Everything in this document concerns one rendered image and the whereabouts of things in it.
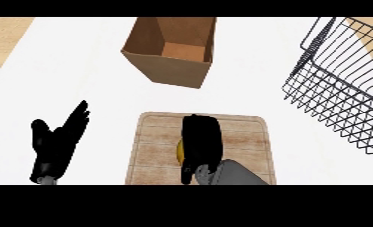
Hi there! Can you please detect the brown cardboard box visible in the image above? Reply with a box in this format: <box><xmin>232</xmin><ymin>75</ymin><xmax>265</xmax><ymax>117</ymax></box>
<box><xmin>119</xmin><ymin>17</ymin><xmax>218</xmax><ymax>90</ymax></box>

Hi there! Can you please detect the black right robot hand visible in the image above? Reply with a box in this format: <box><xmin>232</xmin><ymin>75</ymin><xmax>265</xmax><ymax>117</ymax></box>
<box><xmin>179</xmin><ymin>113</ymin><xmax>224</xmax><ymax>185</ymax></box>

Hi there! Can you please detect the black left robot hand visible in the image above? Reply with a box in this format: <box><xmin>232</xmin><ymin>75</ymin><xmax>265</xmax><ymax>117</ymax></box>
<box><xmin>27</xmin><ymin>99</ymin><xmax>91</xmax><ymax>185</ymax></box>

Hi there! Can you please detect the pale wooden cutting board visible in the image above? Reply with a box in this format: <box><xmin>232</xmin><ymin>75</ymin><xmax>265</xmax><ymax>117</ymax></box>
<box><xmin>123</xmin><ymin>111</ymin><xmax>278</xmax><ymax>186</ymax></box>

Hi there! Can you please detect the black wire basket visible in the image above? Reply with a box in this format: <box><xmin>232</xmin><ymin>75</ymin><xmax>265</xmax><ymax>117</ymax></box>
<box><xmin>281</xmin><ymin>17</ymin><xmax>373</xmax><ymax>155</ymax></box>

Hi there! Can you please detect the yellow lemon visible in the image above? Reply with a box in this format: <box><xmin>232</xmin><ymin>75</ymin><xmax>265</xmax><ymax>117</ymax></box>
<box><xmin>175</xmin><ymin>138</ymin><xmax>185</xmax><ymax>167</ymax></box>

